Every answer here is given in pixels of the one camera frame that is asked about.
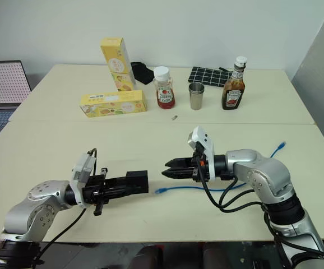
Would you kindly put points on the brown Heinz sauce bottle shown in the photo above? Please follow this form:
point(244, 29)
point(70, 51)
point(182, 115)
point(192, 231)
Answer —
point(233, 92)

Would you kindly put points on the open laptop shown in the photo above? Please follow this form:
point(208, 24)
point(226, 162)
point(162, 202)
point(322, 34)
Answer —
point(2, 84)

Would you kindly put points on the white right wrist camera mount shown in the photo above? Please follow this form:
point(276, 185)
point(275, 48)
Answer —
point(205, 145)

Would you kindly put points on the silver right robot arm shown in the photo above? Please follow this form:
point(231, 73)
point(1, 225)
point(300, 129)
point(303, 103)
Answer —
point(265, 176)

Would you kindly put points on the black pouch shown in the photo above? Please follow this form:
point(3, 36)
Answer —
point(142, 73)

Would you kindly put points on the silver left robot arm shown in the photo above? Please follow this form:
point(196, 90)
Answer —
point(36, 207)

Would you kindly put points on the black white grid cloth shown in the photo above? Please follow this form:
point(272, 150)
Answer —
point(207, 77)

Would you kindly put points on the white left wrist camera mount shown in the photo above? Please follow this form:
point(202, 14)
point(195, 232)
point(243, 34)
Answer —
point(81, 171)

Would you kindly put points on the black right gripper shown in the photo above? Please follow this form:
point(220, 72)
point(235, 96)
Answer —
point(198, 168)

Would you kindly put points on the grey partition panel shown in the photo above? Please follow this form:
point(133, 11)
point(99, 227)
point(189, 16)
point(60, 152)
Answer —
point(321, 84)

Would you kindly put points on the white-capped red ketchup bottle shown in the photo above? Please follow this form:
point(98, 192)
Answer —
point(165, 93)

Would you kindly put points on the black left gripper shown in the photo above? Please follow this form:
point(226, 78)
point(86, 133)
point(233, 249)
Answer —
point(99, 190)

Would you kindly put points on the long yellow snack box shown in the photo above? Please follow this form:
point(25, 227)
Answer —
point(113, 105)

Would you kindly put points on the stacked steel cups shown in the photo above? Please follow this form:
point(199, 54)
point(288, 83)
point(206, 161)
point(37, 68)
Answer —
point(197, 98)

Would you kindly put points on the tall yellow snack box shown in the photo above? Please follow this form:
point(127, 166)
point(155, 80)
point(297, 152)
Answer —
point(120, 64)

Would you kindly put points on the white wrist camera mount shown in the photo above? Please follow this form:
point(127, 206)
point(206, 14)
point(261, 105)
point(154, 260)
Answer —
point(81, 171)
point(205, 145)

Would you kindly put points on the small black box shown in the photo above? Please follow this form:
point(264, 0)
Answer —
point(137, 180)

